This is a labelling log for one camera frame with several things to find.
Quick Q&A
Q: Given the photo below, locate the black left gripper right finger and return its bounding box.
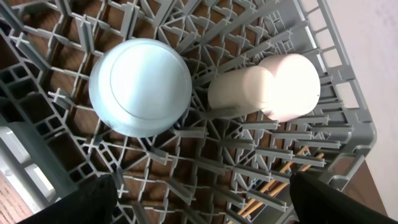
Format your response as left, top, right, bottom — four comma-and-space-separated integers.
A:
289, 171, 397, 224

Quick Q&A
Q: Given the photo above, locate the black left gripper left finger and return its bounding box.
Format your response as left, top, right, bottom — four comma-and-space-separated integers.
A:
19, 174, 118, 224

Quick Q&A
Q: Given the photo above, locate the pink bowl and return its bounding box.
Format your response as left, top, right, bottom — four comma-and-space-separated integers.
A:
259, 54, 320, 123

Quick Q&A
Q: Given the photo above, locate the light blue bowl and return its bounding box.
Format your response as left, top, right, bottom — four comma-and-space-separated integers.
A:
89, 38, 192, 138

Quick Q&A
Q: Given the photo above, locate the white cup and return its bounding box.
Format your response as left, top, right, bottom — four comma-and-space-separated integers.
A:
208, 65, 276, 118

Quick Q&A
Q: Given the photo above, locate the grey dishwasher rack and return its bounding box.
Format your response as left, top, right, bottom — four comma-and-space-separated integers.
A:
1, 0, 376, 223

